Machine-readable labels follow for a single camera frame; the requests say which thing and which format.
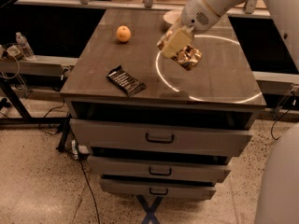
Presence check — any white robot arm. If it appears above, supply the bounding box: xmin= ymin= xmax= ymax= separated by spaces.
xmin=158 ymin=0 xmax=299 ymax=224

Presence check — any middle drawer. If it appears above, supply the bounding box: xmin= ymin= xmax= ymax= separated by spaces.
xmin=88 ymin=156 xmax=231 ymax=183

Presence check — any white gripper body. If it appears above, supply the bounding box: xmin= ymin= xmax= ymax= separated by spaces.
xmin=180 ymin=0 xmax=221 ymax=33

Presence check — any black floor cable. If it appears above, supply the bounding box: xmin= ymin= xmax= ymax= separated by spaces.
xmin=70 ymin=159 xmax=101 ymax=224

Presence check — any black snack wrapper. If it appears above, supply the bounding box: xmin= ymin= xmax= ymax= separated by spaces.
xmin=107 ymin=65 xmax=146 ymax=97

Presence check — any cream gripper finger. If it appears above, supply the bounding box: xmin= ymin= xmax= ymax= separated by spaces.
xmin=157 ymin=26 xmax=182 ymax=51
xmin=162 ymin=27 xmax=192 ymax=58

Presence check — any black cable right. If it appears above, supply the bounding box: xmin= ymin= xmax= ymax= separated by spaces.
xmin=270 ymin=91 xmax=299 ymax=142

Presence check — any orange fruit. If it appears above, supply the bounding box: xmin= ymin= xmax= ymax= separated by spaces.
xmin=116 ymin=26 xmax=131 ymax=43

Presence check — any top drawer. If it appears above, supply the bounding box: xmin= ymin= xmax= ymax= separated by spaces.
xmin=70 ymin=119 xmax=251 ymax=157

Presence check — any crushed orange soda can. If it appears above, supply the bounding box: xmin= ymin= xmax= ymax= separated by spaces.
xmin=173 ymin=44 xmax=202 ymax=71

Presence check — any white bowl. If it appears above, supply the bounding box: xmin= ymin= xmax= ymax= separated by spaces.
xmin=164 ymin=10 xmax=181 ymax=30

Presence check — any drawer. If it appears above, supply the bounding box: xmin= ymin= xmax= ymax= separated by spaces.
xmin=100 ymin=178 xmax=216 ymax=200
xmin=70 ymin=119 xmax=251 ymax=157
xmin=88 ymin=156 xmax=231 ymax=183

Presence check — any grey side bench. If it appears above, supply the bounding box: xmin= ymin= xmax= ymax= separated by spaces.
xmin=0 ymin=55 xmax=78 ymax=77

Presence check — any grey drawer cabinet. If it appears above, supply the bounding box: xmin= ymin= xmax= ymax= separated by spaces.
xmin=61 ymin=9 xmax=265 ymax=188

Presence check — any clear plastic water bottle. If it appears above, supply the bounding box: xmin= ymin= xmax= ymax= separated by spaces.
xmin=16 ymin=32 xmax=36 ymax=61

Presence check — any bottom drawer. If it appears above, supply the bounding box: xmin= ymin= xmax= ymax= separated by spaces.
xmin=100 ymin=178 xmax=216 ymax=200

